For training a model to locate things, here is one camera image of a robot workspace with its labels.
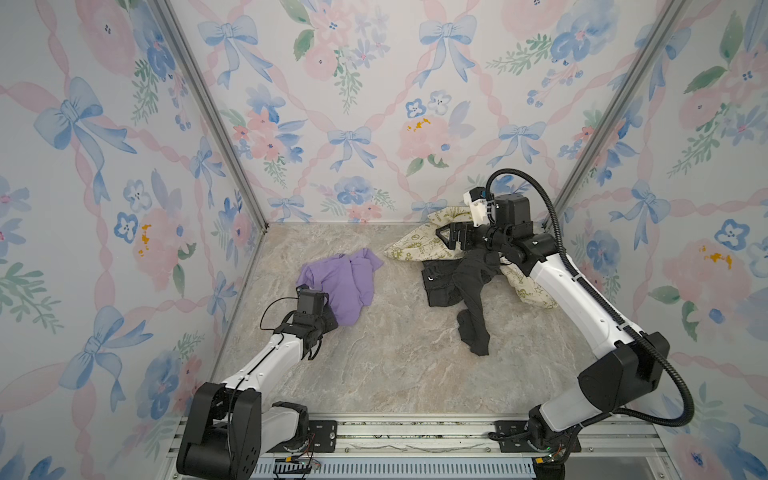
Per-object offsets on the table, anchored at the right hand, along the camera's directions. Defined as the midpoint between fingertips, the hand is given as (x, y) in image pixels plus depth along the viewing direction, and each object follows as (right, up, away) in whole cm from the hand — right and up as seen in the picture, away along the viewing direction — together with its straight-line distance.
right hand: (449, 228), depth 78 cm
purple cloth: (-29, -15, +18) cm, 37 cm away
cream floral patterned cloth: (-3, -3, +35) cm, 35 cm away
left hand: (-34, -25, +11) cm, 43 cm away
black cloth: (+8, -15, +19) cm, 26 cm away
